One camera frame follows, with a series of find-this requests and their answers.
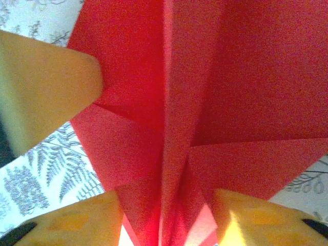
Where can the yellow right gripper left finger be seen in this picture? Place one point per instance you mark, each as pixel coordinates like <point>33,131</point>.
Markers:
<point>84,223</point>

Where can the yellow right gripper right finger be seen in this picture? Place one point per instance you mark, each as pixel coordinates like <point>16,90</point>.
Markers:
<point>256,223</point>

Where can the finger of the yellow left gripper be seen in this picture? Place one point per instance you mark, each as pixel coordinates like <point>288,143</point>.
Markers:
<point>46,87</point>

